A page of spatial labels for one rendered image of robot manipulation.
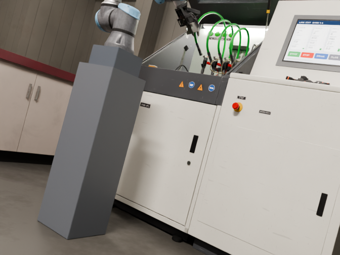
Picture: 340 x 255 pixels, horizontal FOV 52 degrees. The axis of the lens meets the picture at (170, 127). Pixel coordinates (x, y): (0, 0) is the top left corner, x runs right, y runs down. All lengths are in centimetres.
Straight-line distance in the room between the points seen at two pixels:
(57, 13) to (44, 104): 283
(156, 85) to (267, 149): 83
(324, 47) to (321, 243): 103
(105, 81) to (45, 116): 155
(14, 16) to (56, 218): 429
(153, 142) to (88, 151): 62
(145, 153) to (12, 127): 122
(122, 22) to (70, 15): 412
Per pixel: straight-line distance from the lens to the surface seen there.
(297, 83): 178
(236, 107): 182
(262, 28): 254
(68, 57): 583
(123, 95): 166
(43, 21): 557
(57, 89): 311
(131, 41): 174
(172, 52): 256
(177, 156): 200
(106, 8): 187
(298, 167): 171
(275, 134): 176
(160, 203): 206
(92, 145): 159
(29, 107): 299
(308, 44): 214
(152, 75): 223
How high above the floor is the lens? 60
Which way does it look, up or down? level
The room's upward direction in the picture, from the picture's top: 15 degrees clockwise
